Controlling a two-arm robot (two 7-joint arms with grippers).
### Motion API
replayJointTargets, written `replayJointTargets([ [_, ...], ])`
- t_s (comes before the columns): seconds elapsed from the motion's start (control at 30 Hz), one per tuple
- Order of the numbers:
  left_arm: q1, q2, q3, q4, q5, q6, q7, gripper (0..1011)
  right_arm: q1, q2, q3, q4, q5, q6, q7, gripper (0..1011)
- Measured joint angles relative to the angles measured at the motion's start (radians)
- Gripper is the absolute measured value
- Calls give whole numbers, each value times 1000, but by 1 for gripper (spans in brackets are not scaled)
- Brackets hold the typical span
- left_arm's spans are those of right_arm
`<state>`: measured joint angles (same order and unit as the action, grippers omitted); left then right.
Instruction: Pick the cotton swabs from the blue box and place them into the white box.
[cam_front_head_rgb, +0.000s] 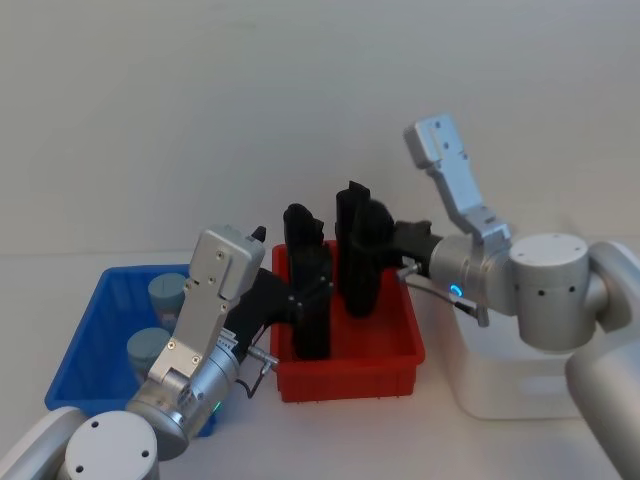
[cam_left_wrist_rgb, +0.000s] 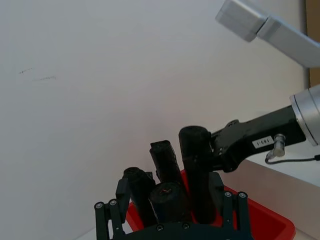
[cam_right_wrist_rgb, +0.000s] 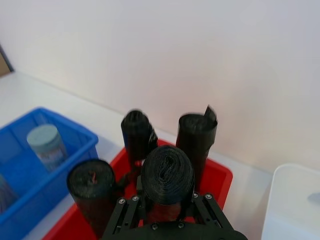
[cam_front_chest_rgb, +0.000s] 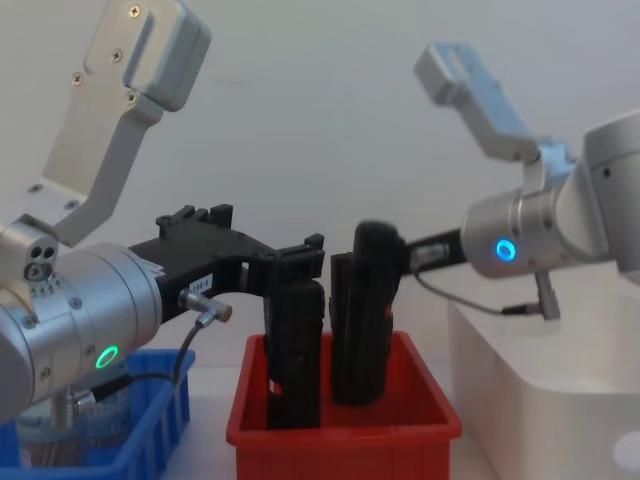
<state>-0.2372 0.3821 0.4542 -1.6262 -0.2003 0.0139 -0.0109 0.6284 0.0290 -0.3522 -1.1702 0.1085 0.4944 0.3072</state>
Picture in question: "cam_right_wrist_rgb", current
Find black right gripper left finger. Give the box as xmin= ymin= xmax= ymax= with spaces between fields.
xmin=101 ymin=175 xmax=149 ymax=240

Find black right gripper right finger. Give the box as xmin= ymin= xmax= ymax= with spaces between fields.
xmin=179 ymin=191 xmax=235 ymax=230

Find black trash bag roll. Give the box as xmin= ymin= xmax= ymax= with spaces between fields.
xmin=175 ymin=104 xmax=219 ymax=194
xmin=140 ymin=145 xmax=196 ymax=223
xmin=66 ymin=159 xmax=116 ymax=239
xmin=120 ymin=109 xmax=159 ymax=173

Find red plastic bin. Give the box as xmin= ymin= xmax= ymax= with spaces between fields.
xmin=41 ymin=138 xmax=234 ymax=240

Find white translucent plastic container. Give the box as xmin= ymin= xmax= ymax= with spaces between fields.
xmin=261 ymin=162 xmax=320 ymax=240

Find blue plastic bin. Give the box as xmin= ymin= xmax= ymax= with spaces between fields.
xmin=0 ymin=107 xmax=99 ymax=223

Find canister with teal lid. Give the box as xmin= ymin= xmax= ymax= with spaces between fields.
xmin=26 ymin=124 xmax=68 ymax=172

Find brown cardboard box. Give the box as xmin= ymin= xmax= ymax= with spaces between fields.
xmin=0 ymin=52 xmax=12 ymax=76

